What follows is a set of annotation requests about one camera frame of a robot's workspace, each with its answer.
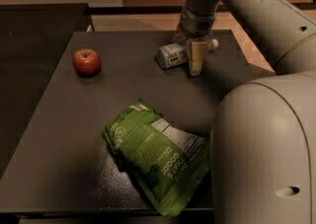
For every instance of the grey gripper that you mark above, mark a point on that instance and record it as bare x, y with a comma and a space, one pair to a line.
197, 25

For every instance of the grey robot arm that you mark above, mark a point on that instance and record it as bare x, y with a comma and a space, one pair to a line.
263, 135

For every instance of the red apple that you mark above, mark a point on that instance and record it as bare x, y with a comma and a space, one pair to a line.
87, 62

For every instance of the green chip bag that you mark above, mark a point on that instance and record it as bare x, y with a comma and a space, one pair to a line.
168, 163

